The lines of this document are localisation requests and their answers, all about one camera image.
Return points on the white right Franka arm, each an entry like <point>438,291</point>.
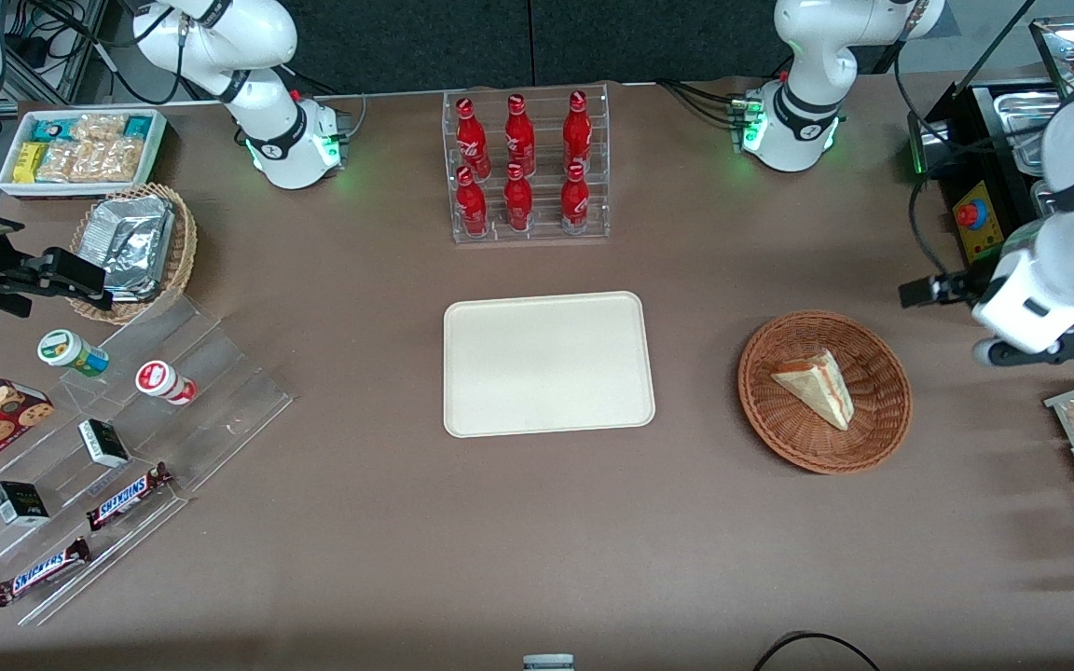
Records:
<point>285,140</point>

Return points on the triangular sandwich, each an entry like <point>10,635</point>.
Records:
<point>821,387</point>

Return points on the cup with green lid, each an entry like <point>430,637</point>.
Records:
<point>66,350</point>

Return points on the steel food pan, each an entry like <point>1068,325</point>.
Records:
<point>1022,121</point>
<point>1042,196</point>

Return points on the small oval wicker basket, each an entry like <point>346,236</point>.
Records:
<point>185,252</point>

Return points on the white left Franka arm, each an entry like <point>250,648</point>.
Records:
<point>793,130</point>

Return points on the yellow snack packet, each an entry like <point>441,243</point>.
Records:
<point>29,162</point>

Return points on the small black carton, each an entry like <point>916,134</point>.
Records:
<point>20,503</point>
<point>103,443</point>

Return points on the Snickers chocolate bar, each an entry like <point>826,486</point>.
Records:
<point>127,497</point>
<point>41,571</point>

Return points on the red cola bottle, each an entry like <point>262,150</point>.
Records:
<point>518,200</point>
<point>474,140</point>
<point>519,135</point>
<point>578,130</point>
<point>575,200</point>
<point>472,205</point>

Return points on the small teal snack packet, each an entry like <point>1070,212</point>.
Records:
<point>138,126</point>

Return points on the grey device edge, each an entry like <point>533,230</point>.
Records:
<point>548,663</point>

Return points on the clear acrylic bottle rack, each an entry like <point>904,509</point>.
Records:
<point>546,228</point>

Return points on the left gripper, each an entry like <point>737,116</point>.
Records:
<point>954,284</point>

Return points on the cup with red lid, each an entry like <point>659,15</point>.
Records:
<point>162,380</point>

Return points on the clear bag of crackers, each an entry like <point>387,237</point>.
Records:
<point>58,163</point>
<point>113,160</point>
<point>99,127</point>

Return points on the clear acrylic stepped display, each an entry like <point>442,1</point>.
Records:
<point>211,391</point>

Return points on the large round wicker basket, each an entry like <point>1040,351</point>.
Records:
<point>798,438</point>

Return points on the silver foil wrapped package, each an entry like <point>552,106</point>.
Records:
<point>136,242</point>

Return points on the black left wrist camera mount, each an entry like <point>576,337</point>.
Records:
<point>1059,343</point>

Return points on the aluminium frame profile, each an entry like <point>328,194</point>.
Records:
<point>80,47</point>

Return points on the white rectangular snack bin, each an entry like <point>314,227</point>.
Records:
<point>10,186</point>

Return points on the black hot food display case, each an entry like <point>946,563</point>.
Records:
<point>975,121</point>

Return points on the cream rectangular serving tray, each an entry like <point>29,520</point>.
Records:
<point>546,363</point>

